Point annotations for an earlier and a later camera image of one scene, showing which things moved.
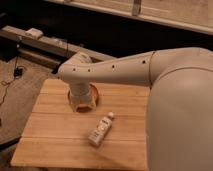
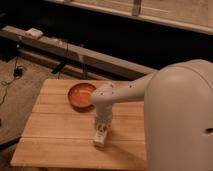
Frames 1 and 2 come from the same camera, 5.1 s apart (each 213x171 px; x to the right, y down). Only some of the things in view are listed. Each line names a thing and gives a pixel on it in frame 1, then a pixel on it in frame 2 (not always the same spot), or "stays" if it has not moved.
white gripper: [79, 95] to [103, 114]
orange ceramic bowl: [85, 108] stays
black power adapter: [18, 72] stays
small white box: [34, 32] stays
